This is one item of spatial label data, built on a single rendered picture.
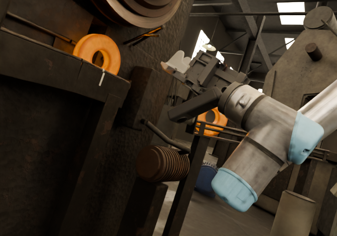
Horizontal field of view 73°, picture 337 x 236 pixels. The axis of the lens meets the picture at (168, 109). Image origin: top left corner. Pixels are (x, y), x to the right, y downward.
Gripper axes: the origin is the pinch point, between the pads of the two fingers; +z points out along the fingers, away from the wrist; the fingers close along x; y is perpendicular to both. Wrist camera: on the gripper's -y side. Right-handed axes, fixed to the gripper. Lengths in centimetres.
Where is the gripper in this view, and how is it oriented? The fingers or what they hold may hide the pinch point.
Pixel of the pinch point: (163, 67)
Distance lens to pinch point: 57.3
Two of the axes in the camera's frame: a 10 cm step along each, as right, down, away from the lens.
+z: -6.5, -5.1, 5.6
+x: -5.2, -2.3, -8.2
